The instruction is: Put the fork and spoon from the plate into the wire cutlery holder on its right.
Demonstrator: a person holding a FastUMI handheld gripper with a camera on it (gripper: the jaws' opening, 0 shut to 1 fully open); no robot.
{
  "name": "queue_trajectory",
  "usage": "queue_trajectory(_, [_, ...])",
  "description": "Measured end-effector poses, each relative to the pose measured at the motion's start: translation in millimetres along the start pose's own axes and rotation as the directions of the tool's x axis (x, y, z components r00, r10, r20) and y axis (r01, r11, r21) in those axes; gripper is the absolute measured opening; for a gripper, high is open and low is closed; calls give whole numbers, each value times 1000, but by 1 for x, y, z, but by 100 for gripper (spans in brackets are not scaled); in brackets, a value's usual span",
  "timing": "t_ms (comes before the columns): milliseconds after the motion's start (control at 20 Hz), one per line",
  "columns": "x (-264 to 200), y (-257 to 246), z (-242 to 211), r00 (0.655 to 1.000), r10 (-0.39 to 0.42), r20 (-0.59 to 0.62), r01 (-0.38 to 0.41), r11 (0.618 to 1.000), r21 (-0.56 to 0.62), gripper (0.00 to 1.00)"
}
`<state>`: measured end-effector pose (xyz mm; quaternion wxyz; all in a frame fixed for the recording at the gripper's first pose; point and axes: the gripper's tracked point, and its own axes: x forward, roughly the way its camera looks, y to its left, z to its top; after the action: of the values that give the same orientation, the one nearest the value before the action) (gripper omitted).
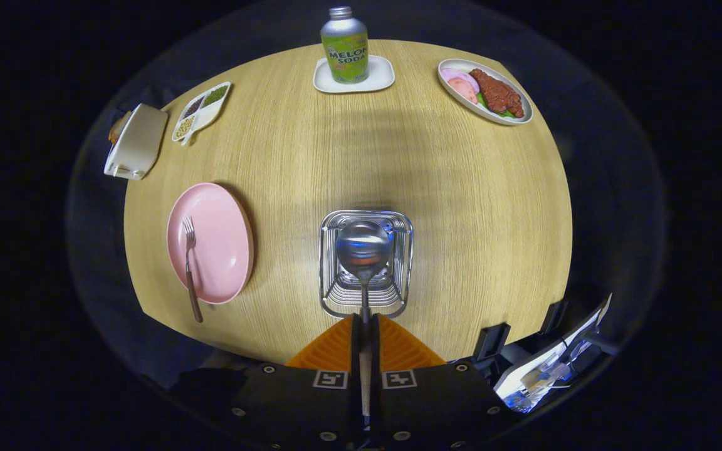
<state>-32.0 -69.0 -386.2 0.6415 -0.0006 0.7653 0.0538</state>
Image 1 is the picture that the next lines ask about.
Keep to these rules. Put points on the white oval plate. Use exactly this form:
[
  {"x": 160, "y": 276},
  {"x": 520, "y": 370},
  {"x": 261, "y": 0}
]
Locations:
[{"x": 469, "y": 108}]

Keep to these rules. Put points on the pink round plate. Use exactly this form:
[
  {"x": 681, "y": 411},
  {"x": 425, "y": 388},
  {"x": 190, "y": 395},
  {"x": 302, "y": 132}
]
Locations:
[{"x": 223, "y": 244}]

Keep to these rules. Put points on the white square coaster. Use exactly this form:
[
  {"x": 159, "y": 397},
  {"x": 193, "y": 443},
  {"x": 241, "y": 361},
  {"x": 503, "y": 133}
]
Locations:
[{"x": 380, "y": 78}]

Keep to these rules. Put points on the brown meat piece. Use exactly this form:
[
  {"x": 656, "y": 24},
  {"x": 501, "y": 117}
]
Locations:
[{"x": 496, "y": 94}]

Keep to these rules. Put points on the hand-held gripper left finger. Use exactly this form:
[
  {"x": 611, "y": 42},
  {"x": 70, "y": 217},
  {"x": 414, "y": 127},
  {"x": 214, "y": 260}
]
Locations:
[{"x": 356, "y": 357}]

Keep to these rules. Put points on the white toaster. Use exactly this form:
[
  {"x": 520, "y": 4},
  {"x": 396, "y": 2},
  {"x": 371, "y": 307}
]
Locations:
[{"x": 138, "y": 141}]

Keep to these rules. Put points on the pale beans pile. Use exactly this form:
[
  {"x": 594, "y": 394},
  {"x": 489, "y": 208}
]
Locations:
[{"x": 183, "y": 128}]

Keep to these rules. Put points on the toast slice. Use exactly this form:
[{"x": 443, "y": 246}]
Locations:
[{"x": 116, "y": 128}]

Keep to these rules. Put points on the green soda bottle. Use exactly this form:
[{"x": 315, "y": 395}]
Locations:
[{"x": 345, "y": 56}]

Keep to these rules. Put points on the green lettuce leaf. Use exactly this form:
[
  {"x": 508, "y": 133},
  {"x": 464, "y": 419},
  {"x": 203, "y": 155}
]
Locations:
[{"x": 505, "y": 114}]

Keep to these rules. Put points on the green beans pile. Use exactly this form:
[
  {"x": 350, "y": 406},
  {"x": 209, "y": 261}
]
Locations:
[{"x": 215, "y": 95}]

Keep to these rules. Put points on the dark beans pile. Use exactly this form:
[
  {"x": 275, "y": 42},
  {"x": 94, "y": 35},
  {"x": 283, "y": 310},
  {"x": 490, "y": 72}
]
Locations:
[{"x": 193, "y": 108}]

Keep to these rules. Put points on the white divided dish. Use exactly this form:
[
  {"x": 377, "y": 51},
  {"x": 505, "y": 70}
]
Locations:
[{"x": 207, "y": 116}]

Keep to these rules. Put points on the black bracket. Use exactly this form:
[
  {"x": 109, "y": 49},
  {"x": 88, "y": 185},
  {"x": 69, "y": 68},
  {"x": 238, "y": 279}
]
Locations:
[
  {"x": 491, "y": 341},
  {"x": 552, "y": 316}
]

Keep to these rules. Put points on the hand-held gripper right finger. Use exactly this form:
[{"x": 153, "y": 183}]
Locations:
[{"x": 375, "y": 357}]

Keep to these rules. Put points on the pink ham slice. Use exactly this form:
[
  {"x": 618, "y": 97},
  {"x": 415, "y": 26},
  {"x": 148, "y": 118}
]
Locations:
[
  {"x": 463, "y": 91},
  {"x": 455, "y": 74}
]

